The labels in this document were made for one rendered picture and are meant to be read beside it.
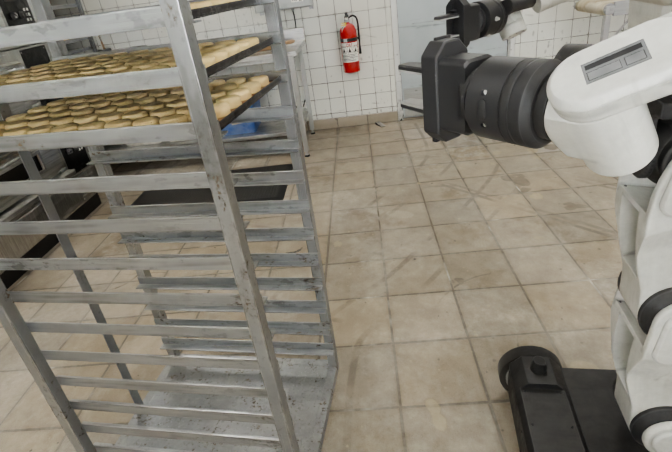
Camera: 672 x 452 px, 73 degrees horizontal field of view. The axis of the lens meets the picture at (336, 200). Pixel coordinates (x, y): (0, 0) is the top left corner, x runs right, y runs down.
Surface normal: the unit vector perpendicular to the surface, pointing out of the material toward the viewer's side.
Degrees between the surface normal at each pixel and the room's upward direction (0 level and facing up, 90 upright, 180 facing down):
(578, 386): 0
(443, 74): 90
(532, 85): 62
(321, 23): 90
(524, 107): 82
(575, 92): 42
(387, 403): 0
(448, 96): 90
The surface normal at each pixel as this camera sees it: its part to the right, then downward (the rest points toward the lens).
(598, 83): -0.63, -0.44
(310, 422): -0.12, -0.89
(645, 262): -0.17, 0.45
